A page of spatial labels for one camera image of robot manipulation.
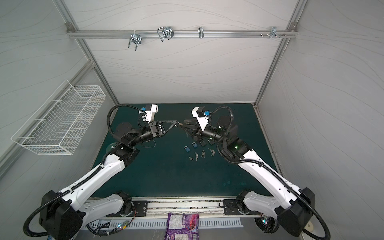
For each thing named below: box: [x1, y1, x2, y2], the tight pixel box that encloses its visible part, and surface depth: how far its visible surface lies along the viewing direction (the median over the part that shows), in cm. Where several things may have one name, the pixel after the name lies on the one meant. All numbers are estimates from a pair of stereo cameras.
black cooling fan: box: [254, 216, 280, 234], surface depth 73 cm
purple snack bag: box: [164, 213, 200, 240], surface depth 69 cm
